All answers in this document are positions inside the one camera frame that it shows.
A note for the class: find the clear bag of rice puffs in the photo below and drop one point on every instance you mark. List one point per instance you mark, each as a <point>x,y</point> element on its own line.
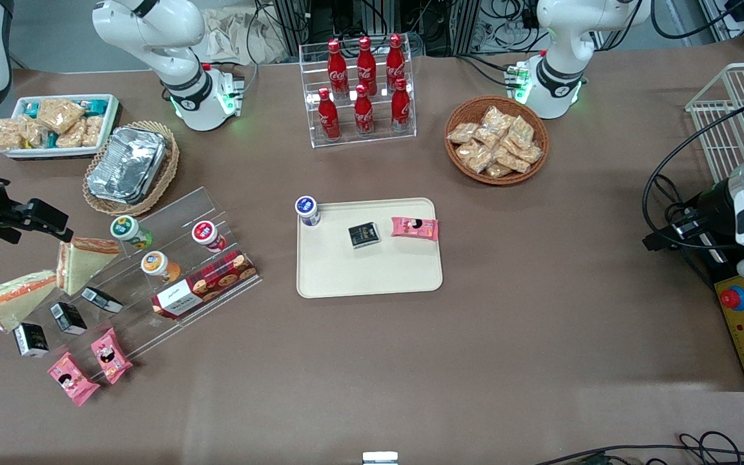
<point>33,132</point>
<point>7,135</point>
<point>70,137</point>
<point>60,115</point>
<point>93,131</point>

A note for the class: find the teal snack packet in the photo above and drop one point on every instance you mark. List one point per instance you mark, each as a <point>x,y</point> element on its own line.
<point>30,110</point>
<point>97,106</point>

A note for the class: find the beige plastic serving tray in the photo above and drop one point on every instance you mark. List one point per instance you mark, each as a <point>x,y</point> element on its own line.
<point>372,271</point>

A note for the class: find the green lid yogurt cup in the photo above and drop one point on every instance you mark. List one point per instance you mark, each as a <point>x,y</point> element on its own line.
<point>128,230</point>

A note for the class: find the red plaid cookie box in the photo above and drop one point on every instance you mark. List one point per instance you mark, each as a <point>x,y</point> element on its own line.
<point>210,281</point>

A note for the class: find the small black snack box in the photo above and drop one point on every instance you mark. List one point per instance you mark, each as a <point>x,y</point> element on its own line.
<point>364,235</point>
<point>102,299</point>
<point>31,340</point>
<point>68,318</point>

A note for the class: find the round brown wicker basket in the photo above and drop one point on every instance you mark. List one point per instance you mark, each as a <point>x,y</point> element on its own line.
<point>459,106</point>

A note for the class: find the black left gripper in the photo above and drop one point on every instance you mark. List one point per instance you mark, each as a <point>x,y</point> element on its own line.
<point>711,205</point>

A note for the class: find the clear acrylic stepped shelf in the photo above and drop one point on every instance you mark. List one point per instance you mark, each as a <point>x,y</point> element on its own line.
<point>185,210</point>

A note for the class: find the stacked aluminium foil containers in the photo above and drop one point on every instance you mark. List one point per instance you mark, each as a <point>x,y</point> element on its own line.
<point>126,165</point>

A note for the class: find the orange lid yogurt cup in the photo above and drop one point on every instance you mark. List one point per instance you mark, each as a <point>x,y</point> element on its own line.
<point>157,265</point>

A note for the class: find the clear bag of crackers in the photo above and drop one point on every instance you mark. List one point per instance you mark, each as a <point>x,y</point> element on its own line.
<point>498,170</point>
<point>522,131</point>
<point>529,154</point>
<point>475,157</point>
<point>513,160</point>
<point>496,119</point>
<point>462,132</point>
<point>486,137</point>

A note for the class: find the pink snack packet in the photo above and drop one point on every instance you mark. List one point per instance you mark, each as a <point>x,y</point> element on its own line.
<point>111,355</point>
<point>72,380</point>
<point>414,227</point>

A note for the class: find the blue lid yogurt cup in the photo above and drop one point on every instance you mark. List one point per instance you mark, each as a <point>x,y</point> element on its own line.
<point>307,208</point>

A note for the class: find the red cola bottle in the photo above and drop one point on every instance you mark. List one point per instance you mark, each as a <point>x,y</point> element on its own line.
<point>396,61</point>
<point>329,116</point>
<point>337,68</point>
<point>363,113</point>
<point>401,106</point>
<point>366,64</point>

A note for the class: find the triangle sandwich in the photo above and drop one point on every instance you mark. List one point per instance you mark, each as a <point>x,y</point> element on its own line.
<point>81,261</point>
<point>13,298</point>

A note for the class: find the red lid yogurt cup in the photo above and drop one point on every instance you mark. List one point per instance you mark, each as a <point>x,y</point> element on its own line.
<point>206,234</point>

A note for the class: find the clear acrylic bottle rack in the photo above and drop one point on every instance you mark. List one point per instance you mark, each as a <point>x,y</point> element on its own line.
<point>378,139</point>

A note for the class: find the black equipment rack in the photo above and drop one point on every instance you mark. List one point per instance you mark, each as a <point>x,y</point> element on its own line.
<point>449,26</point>

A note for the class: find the oval wicker basket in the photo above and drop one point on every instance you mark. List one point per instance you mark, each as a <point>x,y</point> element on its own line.
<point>168,165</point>

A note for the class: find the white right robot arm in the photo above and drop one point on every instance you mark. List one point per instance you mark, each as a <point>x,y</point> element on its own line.
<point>152,32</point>

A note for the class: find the white rectangular plastic bin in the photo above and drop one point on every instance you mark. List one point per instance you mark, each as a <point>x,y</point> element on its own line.
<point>110,119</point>

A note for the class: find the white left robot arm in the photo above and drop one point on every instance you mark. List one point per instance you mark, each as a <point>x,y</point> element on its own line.
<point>559,39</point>

